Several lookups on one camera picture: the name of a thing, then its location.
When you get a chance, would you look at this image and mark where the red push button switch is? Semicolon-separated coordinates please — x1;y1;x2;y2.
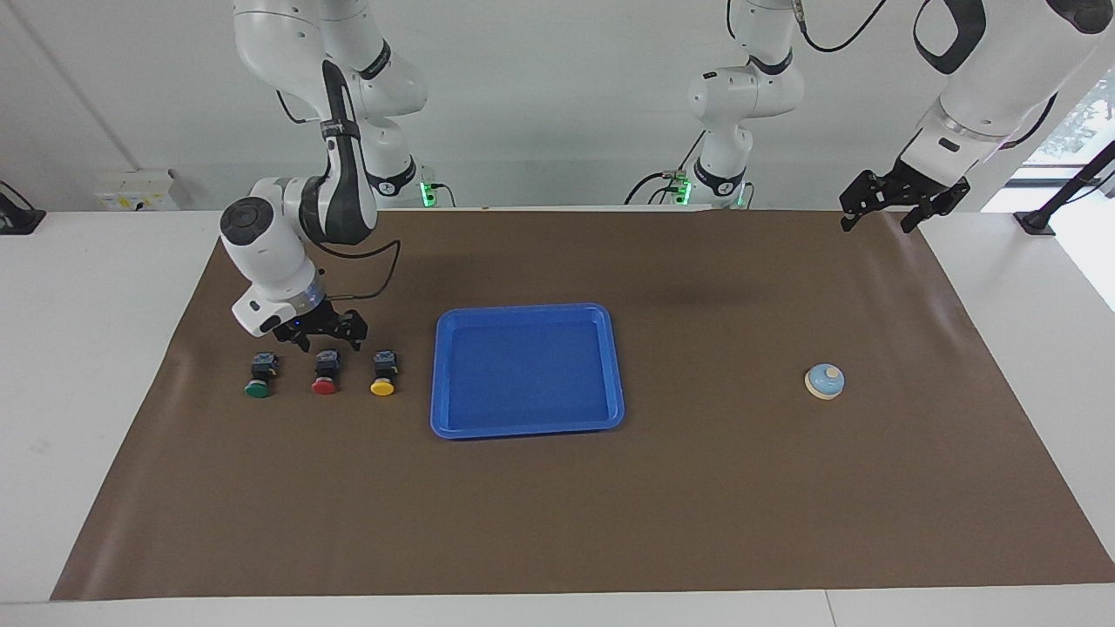
311;349;342;396

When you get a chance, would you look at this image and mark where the yellow push button switch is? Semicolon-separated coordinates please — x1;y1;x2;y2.
370;350;401;397

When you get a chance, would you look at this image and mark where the green push button switch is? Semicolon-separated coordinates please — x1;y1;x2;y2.
244;352;280;400

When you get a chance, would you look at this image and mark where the light blue call bell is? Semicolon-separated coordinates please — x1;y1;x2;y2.
803;363;846;401

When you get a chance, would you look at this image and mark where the blue plastic tray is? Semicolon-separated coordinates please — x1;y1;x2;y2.
429;303;625;440

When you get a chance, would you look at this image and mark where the black clamp with slanted rod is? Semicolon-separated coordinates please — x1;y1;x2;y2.
1013;139;1115;236

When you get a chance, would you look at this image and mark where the brown table mat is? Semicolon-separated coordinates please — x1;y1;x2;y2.
51;209;1115;602

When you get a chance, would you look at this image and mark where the small black table clamp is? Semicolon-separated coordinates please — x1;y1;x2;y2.
0;180;46;236

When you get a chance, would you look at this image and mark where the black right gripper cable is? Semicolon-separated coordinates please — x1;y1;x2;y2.
277;87;403;306

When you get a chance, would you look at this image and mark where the black left arm base cable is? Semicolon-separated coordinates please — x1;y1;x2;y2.
624;131;708;206

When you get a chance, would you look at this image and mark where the white wall outlet box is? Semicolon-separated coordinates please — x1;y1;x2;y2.
94;170;179;212

